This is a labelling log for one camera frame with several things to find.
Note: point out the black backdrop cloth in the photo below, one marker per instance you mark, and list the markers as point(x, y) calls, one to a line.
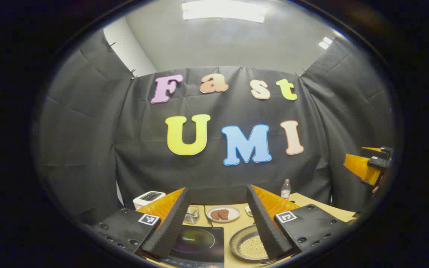
point(214, 171)

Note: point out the pile of yellow soybeans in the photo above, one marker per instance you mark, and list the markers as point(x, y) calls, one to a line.
point(251, 247)

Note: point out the large ceiling light panel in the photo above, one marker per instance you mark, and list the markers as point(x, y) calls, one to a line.
point(223, 10)

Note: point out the white toaster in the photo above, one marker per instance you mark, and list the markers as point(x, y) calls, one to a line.
point(148, 198)

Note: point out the clear plastic water bottle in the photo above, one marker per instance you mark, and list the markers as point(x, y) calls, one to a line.
point(285, 190)

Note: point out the round white plate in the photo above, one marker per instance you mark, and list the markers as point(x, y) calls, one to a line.
point(233, 217)

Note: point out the black induction cooktop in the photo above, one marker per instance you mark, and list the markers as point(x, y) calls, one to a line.
point(203, 242)

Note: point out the divided white bean dish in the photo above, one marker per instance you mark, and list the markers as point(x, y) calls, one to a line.
point(249, 211)

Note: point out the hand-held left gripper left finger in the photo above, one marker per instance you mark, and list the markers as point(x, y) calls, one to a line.
point(169, 230)

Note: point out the brown meat slices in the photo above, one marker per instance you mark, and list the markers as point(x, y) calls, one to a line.
point(220, 214)

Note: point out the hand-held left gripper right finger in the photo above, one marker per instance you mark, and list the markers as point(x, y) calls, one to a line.
point(264, 227)

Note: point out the small ceiling light panel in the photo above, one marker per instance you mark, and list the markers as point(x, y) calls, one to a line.
point(325, 42)

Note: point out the stainless steel pot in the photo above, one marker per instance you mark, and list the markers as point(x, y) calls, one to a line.
point(242, 238)

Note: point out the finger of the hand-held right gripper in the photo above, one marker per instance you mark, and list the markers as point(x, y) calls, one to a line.
point(363, 165)

